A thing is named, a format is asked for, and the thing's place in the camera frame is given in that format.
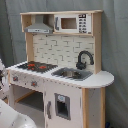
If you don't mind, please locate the toy microwave door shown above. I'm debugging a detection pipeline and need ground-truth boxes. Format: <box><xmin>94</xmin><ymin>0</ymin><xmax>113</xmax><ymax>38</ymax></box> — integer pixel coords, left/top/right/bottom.
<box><xmin>54</xmin><ymin>14</ymin><xmax>79</xmax><ymax>33</ymax></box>

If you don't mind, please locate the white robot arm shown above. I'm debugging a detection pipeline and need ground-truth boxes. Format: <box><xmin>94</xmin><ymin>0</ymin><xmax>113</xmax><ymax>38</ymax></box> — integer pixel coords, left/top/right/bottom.
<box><xmin>0</xmin><ymin>59</ymin><xmax>9</xmax><ymax>92</ymax></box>

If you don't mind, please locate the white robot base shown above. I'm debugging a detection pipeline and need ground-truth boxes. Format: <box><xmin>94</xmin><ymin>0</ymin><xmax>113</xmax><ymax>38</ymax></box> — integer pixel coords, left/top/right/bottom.
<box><xmin>0</xmin><ymin>99</ymin><xmax>37</xmax><ymax>128</ymax></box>

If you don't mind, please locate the wooden toy kitchen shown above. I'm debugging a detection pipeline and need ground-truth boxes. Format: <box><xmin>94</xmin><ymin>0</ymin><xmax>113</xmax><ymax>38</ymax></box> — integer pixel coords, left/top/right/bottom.
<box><xmin>9</xmin><ymin>10</ymin><xmax>114</xmax><ymax>128</ymax></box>

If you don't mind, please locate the grey toy sink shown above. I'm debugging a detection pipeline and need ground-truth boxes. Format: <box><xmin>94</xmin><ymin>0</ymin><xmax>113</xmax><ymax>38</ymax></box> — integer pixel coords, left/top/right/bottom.
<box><xmin>52</xmin><ymin>68</ymin><xmax>92</xmax><ymax>81</ymax></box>

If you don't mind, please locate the black toy faucet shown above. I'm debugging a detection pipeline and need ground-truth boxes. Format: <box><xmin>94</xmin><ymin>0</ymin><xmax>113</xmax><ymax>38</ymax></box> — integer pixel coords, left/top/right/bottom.
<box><xmin>76</xmin><ymin>50</ymin><xmax>94</xmax><ymax>70</ymax></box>

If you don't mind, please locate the black toy stovetop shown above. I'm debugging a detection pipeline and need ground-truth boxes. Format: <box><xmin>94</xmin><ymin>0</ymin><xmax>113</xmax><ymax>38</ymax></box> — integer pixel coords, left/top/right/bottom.
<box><xmin>19</xmin><ymin>61</ymin><xmax>56</xmax><ymax>73</ymax></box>

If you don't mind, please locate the right oven knob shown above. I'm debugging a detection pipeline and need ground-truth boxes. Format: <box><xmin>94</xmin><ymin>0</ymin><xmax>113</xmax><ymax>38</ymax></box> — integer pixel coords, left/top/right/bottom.
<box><xmin>31</xmin><ymin>81</ymin><xmax>37</xmax><ymax>87</ymax></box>

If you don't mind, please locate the oven knob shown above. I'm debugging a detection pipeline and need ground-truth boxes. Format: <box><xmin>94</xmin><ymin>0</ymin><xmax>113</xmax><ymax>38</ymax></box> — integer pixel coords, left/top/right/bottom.
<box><xmin>12</xmin><ymin>75</ymin><xmax>19</xmax><ymax>83</ymax></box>
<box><xmin>31</xmin><ymin>81</ymin><xmax>37</xmax><ymax>87</ymax></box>

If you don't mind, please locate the grey range hood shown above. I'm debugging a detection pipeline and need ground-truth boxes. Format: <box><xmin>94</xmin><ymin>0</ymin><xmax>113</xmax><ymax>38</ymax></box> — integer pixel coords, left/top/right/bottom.
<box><xmin>24</xmin><ymin>14</ymin><xmax>53</xmax><ymax>34</ymax></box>

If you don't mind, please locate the left oven knob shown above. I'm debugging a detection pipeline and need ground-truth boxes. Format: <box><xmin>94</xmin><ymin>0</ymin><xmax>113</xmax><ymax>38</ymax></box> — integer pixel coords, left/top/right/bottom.
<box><xmin>12</xmin><ymin>75</ymin><xmax>19</xmax><ymax>83</ymax></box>

